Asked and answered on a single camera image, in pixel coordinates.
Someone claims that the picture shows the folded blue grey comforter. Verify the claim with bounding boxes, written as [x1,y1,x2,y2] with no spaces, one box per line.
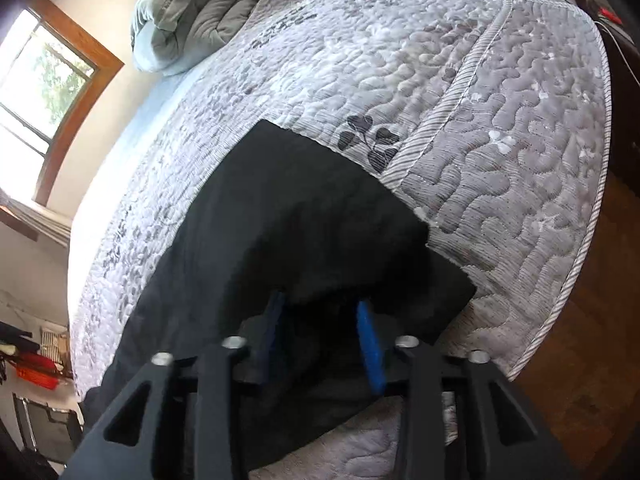
[131,0,291,77]

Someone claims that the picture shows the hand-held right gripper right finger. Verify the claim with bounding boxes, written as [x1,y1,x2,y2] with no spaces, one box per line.
[355,300,581,480]

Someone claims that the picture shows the grey floral quilted bedspread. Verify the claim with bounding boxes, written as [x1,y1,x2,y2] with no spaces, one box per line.
[70,0,608,480]

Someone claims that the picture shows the black hanging clothes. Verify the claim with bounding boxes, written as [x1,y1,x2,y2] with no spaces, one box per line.
[0,320,37,357]

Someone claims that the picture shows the small red object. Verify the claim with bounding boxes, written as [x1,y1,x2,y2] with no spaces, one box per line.
[592,2,624,27]

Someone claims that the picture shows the white woven basket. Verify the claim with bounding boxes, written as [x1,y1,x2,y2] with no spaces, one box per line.
[41,327,69,362]

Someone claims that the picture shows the wooden framed window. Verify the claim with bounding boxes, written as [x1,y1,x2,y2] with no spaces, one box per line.
[0,0,125,206]

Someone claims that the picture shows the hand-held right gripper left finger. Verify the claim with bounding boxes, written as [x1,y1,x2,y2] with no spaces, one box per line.
[62,292,291,480]

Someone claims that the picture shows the black metal frame chair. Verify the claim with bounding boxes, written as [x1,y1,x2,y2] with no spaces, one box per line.
[12,392,83,461]

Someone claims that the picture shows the dark wooden furniture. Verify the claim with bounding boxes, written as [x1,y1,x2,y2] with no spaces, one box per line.
[575,0,640,181]

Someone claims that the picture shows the black jacket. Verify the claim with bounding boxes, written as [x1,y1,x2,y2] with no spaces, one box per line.
[82,120,477,466]

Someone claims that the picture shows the red bag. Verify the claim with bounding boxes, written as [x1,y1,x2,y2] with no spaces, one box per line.
[15,352,63,391]

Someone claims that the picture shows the white cable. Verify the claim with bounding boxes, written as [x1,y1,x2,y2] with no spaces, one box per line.
[599,19,640,86]

